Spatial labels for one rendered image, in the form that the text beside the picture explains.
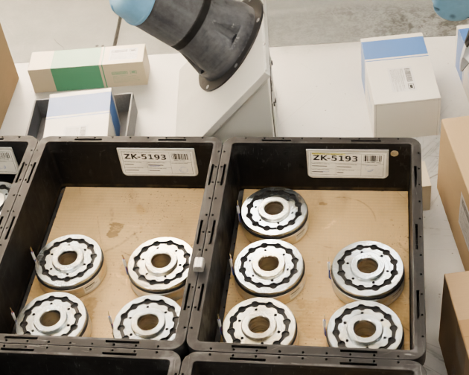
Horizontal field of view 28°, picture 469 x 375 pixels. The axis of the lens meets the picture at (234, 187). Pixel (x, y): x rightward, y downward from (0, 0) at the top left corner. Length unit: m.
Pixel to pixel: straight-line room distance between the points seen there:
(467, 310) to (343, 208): 0.28
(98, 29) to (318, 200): 2.03
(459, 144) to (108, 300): 0.60
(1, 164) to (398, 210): 0.65
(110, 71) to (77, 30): 1.48
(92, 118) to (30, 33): 1.74
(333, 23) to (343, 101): 1.43
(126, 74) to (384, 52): 0.52
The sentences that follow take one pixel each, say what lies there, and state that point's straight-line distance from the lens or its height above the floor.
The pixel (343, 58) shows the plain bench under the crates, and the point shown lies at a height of 0.70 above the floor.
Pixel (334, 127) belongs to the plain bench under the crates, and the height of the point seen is 0.70.
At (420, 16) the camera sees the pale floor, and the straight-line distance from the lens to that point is 3.29.
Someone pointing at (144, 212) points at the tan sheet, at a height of 0.83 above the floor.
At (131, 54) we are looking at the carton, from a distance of 1.94.
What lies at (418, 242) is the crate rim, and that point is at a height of 0.93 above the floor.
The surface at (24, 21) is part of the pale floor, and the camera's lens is 3.54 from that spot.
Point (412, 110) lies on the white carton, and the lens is 1.73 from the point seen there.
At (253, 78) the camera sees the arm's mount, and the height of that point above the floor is 0.94.
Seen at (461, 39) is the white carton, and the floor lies 0.79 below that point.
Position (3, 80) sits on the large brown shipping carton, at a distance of 1.97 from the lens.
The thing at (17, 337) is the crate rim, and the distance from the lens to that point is 1.27.
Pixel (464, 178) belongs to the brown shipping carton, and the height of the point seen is 0.86.
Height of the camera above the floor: 1.90
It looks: 45 degrees down
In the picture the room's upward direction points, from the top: 8 degrees counter-clockwise
